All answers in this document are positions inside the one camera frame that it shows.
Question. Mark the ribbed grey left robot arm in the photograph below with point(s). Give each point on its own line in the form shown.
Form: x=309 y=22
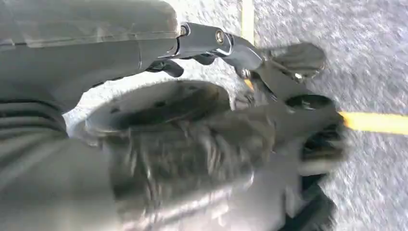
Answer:
x=28 y=124

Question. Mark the yellow floor tape strip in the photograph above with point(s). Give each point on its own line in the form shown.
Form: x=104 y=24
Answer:
x=248 y=19
x=376 y=122

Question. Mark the black robot foot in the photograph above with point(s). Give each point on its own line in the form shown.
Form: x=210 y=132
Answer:
x=315 y=213

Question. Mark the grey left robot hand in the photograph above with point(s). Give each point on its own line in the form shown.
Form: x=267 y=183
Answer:
x=191 y=153

